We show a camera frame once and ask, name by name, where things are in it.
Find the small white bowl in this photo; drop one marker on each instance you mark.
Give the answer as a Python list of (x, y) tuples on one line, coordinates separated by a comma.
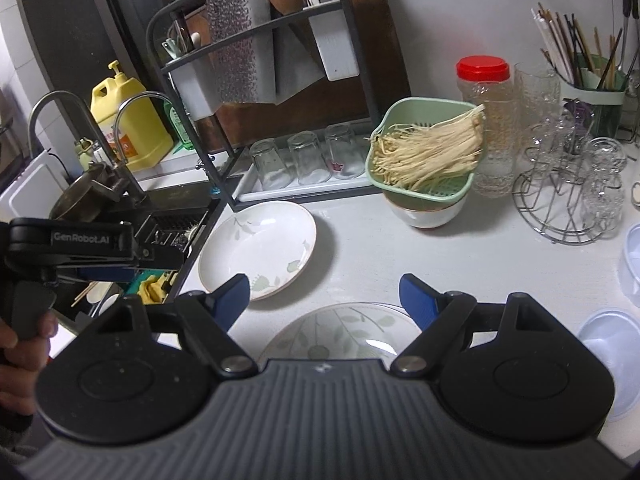
[(631, 265)]

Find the white bowl with brown foot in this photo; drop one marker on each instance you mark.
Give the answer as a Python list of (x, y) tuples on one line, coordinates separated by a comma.
[(425, 215)]

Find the wooden cutting board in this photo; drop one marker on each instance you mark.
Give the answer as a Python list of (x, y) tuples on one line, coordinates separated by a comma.
[(370, 45)]

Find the yellow sponge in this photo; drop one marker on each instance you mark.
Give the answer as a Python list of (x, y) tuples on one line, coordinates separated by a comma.
[(155, 287)]

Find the green plastic colander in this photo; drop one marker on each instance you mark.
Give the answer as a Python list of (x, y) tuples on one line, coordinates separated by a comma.
[(400, 120)]

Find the bundle of chopsticks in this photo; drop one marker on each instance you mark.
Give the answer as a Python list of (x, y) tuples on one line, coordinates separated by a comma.
[(565, 45)]

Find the person's left hand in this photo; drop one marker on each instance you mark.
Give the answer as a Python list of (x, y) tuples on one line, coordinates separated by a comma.
[(22, 375)]

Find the green bottle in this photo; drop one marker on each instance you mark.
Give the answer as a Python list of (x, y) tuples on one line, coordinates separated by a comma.
[(180, 127)]

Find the large steel faucet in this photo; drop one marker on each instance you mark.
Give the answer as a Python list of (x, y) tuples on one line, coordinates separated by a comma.
[(82, 110)]

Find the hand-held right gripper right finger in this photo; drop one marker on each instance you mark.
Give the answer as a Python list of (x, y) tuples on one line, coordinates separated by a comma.
[(416, 300)]

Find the small steel faucet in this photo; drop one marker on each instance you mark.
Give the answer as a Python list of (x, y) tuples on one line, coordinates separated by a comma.
[(150, 96)]

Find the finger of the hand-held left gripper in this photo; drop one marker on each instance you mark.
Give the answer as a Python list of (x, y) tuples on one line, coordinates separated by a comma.
[(160, 259), (152, 230)]

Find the glass leaf-print plate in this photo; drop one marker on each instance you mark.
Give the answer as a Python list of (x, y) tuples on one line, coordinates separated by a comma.
[(345, 330)]

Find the green chopstick holder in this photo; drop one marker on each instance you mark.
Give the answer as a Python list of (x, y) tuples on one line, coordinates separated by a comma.
[(600, 105)]

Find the dark grey dish rack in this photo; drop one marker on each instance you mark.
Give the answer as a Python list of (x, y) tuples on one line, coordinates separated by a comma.
[(160, 35)]

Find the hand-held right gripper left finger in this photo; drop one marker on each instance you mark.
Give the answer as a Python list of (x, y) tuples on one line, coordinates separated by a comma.
[(236, 296)]

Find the black sink drain rack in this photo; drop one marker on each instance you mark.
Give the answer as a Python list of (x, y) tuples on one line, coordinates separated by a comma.
[(180, 230)]

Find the white ceramic leaf-print plate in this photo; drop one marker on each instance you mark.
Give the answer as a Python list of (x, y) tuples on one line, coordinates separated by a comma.
[(260, 245)]

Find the clear drinking glass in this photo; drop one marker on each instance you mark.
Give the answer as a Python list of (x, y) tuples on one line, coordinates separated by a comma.
[(345, 150), (307, 157), (270, 165)]

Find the red-lid clear plastic jar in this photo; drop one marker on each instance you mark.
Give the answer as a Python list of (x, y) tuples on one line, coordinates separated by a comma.
[(482, 75)]

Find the yellow detergent bottle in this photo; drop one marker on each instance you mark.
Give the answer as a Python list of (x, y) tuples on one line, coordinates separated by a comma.
[(132, 125)]

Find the textured clear plastic board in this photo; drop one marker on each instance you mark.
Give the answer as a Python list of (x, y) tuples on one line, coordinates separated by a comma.
[(240, 40)]

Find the metal pot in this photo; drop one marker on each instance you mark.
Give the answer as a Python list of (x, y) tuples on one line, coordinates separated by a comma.
[(75, 200)]

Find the large white bowl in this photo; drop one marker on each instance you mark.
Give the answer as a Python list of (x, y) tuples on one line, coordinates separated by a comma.
[(612, 360)]

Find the white utensil holder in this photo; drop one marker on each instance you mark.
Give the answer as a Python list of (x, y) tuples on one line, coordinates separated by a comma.
[(332, 40), (195, 90)]

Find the pale noodles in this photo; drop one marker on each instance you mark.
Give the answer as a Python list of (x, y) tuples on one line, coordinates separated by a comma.
[(430, 155)]

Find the white plastic container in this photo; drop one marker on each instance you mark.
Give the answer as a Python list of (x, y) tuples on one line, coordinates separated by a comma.
[(27, 190)]

